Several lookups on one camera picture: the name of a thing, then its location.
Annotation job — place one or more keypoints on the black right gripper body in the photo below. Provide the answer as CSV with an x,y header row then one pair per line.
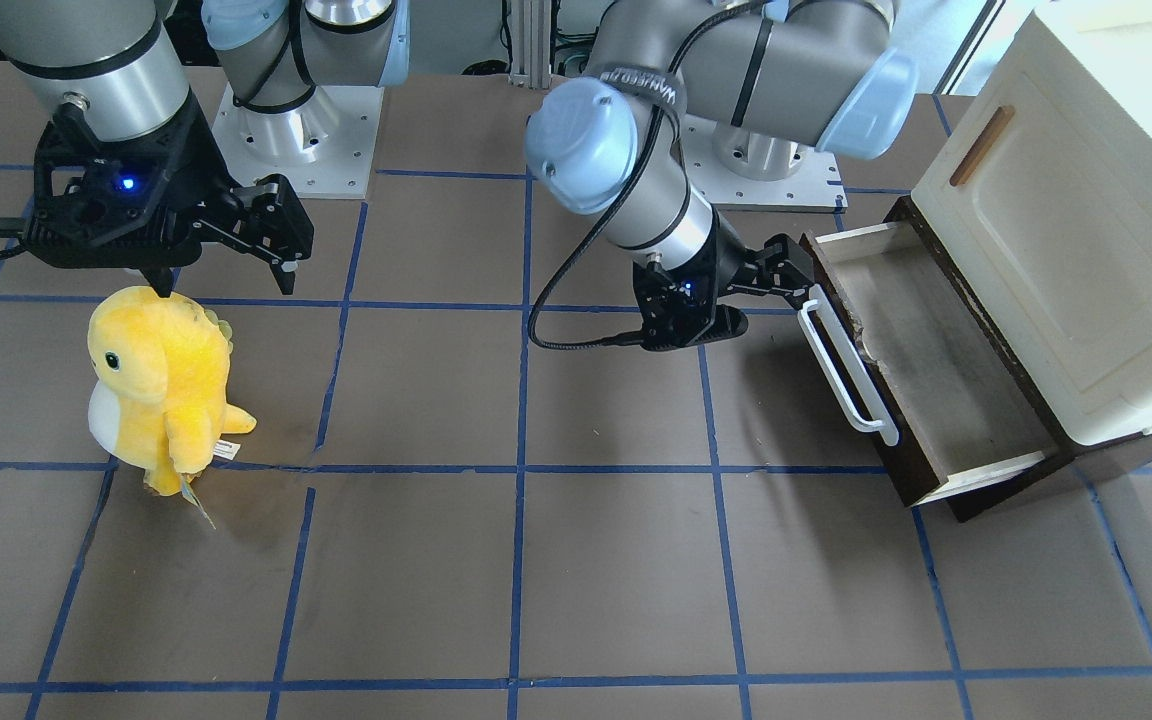
x,y
198,160

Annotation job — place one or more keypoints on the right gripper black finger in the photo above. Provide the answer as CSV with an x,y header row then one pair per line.
x,y
162,279
267,221

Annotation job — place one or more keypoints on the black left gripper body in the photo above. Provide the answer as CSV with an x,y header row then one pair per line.
x,y
733,262

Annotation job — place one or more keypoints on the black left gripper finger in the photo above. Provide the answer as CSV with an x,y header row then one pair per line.
x,y
781,262
792,287

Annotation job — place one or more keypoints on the dark wooden drawer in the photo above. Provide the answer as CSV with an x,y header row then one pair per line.
x,y
975,430

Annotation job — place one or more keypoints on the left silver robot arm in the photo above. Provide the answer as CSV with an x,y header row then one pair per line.
x,y
726,110

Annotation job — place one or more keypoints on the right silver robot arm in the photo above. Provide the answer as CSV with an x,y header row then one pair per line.
x,y
117,60

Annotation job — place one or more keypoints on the yellow plush dinosaur toy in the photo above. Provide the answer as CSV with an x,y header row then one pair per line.
x,y
161,400

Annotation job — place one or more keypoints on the cream cabinet box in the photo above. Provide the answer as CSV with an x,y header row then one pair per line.
x,y
1043,196

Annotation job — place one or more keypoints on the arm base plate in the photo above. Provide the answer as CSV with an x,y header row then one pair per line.
x,y
324,148
742,171

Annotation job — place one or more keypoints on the aluminium frame post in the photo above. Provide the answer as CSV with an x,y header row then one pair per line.
x,y
531,42

